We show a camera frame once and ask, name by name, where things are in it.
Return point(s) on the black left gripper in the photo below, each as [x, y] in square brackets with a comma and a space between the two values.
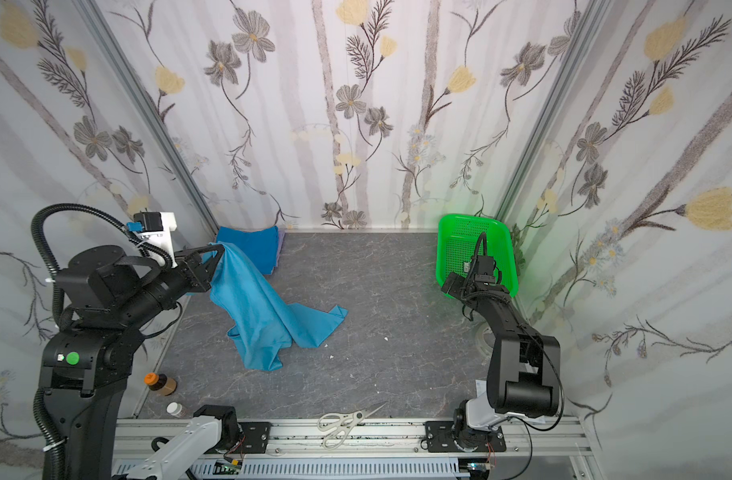
[195, 271]

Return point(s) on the light blue t shirt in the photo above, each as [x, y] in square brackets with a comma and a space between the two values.
[263, 323]

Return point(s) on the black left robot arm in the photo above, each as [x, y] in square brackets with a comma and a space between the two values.
[101, 301]

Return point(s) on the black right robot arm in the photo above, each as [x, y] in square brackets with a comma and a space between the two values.
[523, 380]

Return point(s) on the folded blue t shirt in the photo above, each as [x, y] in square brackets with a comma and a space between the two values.
[259, 246]

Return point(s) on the roll of tape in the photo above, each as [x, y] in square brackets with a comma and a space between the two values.
[484, 340]

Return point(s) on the folded lilac t shirt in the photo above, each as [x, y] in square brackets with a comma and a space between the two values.
[281, 232]

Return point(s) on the brown bottle orange cap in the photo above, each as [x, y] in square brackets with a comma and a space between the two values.
[160, 384]

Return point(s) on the small white capped bottle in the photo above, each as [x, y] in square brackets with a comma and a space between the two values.
[176, 409]

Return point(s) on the white handled scissors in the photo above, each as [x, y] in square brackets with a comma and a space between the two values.
[336, 427]

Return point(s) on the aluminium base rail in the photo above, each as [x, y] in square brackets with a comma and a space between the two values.
[377, 448]

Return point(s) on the white slotted cable duct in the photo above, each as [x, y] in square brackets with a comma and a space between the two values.
[337, 468]

